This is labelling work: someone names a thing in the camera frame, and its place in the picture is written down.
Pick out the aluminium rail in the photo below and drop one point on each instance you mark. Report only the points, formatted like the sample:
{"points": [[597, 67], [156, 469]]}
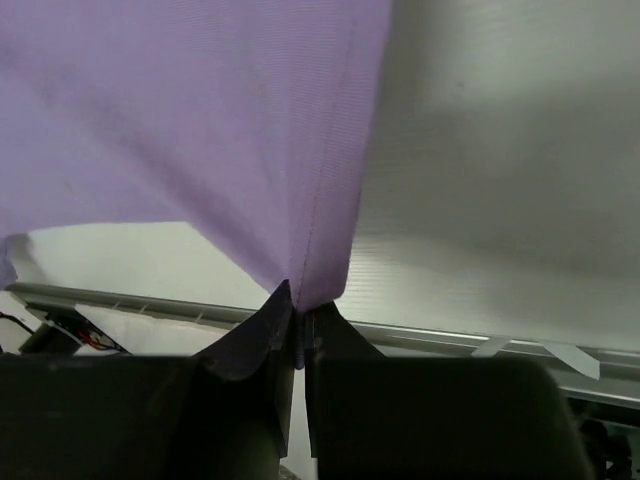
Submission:
{"points": [[618, 383]]}

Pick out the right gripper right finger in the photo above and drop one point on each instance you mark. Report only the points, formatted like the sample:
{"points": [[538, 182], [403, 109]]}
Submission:
{"points": [[335, 353]]}

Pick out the purple t shirt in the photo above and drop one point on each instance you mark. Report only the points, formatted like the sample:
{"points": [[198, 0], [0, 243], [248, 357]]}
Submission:
{"points": [[248, 120]]}

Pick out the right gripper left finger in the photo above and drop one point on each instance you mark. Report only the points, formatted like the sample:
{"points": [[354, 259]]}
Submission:
{"points": [[243, 402]]}

